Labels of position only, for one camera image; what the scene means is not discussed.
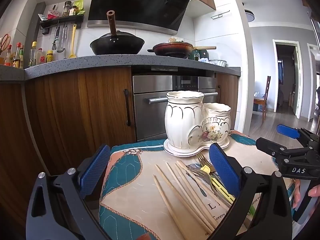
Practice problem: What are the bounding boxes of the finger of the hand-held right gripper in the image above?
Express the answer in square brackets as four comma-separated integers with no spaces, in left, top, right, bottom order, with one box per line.
[276,124,320,150]
[255,137,307,159]

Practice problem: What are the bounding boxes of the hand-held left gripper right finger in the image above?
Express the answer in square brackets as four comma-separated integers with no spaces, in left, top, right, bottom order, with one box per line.
[209,143,293,240]

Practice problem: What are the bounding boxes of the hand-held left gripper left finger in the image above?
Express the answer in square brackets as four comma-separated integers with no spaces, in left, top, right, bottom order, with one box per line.
[26,144,112,240]

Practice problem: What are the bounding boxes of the yellow-green plastic utensil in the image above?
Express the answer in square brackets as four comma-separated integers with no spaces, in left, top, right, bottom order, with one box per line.
[201,166,253,217]

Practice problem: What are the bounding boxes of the gold fork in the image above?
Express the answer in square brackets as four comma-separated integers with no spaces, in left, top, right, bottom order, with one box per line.
[196,152,218,174]

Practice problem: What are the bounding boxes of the silver fork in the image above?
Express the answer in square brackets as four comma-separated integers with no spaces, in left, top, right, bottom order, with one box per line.
[186,166,234,208]

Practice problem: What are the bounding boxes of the ornate silver spoon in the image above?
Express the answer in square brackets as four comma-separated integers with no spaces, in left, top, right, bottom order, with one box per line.
[186,164,208,197]

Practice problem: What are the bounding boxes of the wooden chopstick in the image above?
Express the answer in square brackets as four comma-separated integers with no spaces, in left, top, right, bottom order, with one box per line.
[177,160,232,207]
[153,176,192,240]
[174,164,219,227]
[166,163,217,230]
[155,164,212,233]

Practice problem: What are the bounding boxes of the white floral ceramic utensil holder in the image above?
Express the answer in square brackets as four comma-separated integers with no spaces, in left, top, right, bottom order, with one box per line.
[164,91,232,152]

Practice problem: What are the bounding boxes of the person's right hand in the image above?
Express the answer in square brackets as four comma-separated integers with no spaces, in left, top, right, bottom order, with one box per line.
[292,179,320,208]

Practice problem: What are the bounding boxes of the wooden dining table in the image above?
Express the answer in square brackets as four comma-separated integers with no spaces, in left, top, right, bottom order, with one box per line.
[253,97,267,112]

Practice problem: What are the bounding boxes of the wooden dining chair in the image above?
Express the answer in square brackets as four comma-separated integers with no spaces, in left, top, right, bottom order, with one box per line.
[261,75,272,123]

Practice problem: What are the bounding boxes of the teal printed quilted cloth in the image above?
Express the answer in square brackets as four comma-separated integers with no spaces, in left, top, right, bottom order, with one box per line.
[99,129,296,240]

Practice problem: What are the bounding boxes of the narrow wooden base cabinet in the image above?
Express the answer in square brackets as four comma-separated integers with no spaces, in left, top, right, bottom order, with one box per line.
[216,73,241,132]

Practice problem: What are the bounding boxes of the stainless steel built-in oven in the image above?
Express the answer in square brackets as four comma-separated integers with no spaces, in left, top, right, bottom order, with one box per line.
[132,74,218,142]

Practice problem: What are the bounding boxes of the white fluted bowl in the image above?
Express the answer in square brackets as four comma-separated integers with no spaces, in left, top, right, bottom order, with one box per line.
[208,59,228,68]

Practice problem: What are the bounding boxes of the grey stone countertop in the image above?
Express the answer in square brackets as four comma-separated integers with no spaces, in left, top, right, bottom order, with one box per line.
[0,54,242,82]

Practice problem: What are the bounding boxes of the green kitchen appliance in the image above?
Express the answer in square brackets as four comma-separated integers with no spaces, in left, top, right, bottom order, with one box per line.
[193,48,213,62]

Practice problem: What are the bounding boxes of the round ceiling lamp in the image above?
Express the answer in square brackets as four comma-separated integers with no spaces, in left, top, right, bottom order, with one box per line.
[244,9,256,22]

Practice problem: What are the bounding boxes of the row of condiment bottles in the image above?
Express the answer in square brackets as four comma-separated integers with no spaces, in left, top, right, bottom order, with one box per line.
[0,41,54,69]

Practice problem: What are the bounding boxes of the hanging steel ladle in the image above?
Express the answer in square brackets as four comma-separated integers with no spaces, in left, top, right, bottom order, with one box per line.
[57,24,68,53]

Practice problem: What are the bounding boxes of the hanging black kitchen tool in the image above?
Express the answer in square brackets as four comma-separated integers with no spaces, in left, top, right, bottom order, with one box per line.
[52,26,61,51]

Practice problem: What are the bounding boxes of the red-brown pan lid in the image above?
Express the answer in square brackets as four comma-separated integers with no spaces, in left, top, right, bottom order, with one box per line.
[153,38,194,48]

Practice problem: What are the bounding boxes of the black wok lid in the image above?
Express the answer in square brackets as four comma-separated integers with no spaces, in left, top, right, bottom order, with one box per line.
[98,30,141,40]

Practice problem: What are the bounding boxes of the red and white packet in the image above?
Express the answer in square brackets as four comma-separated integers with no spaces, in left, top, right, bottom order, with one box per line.
[47,9,61,20]

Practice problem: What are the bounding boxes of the dark-lid spice jar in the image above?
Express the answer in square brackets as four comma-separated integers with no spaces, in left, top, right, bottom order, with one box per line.
[62,1,72,17]

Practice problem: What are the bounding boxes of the green packet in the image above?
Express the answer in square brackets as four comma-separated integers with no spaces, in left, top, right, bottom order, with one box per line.
[74,0,86,15]

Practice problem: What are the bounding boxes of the black range hood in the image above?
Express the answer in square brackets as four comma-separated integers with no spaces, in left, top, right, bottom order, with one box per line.
[87,0,196,36]

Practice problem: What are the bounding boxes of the white door frame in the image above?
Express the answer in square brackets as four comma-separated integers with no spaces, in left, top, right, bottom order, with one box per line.
[272,39,304,118]

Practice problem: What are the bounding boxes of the black wok with wooden handle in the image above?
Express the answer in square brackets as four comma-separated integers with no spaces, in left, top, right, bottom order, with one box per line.
[90,10,145,56]

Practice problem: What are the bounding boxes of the red-brown pan with wooden handle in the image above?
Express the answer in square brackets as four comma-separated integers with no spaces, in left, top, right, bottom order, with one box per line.
[147,44,217,59]

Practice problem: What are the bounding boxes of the black wire wall holder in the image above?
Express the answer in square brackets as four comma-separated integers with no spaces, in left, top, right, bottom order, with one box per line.
[210,10,231,20]

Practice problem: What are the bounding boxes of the black wall spice rack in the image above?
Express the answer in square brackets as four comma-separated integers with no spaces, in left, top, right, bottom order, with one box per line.
[38,14,84,35]

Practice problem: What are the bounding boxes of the red-handled scissors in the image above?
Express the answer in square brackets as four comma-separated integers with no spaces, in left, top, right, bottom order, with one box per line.
[0,33,11,53]

